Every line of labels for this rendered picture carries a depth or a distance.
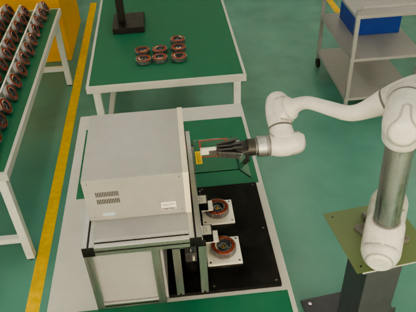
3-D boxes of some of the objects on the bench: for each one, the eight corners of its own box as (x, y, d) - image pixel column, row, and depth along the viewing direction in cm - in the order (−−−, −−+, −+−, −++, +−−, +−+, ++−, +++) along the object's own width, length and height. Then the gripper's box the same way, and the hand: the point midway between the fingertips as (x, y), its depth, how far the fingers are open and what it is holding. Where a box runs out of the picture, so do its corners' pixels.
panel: (164, 189, 262) (158, 142, 243) (169, 296, 210) (162, 247, 192) (161, 189, 262) (156, 142, 243) (166, 297, 210) (159, 247, 192)
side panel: (166, 296, 213) (158, 244, 193) (166, 302, 211) (158, 250, 191) (98, 303, 212) (83, 251, 192) (98, 309, 209) (83, 257, 189)
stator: (233, 239, 232) (233, 233, 230) (238, 257, 223) (238, 252, 221) (208, 242, 231) (208, 236, 229) (212, 261, 222) (212, 255, 220)
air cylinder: (195, 247, 230) (195, 239, 227) (197, 260, 224) (196, 252, 221) (184, 249, 230) (184, 241, 226) (186, 262, 224) (184, 254, 221)
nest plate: (231, 201, 253) (230, 199, 252) (234, 223, 241) (234, 221, 241) (200, 203, 252) (200, 202, 251) (203, 226, 241) (203, 224, 240)
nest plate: (238, 237, 234) (238, 235, 233) (242, 263, 222) (242, 261, 222) (205, 241, 233) (205, 239, 233) (208, 267, 222) (208, 265, 221)
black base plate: (255, 185, 265) (255, 181, 263) (281, 286, 215) (281, 283, 213) (164, 194, 262) (164, 190, 261) (169, 298, 212) (168, 294, 211)
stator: (227, 202, 251) (227, 196, 248) (230, 218, 242) (230, 213, 240) (204, 204, 250) (204, 199, 248) (207, 221, 241) (206, 215, 239)
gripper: (258, 163, 216) (202, 168, 215) (253, 144, 227) (199, 149, 225) (258, 148, 212) (200, 154, 211) (253, 130, 222) (198, 135, 221)
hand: (208, 150), depth 218 cm, fingers closed
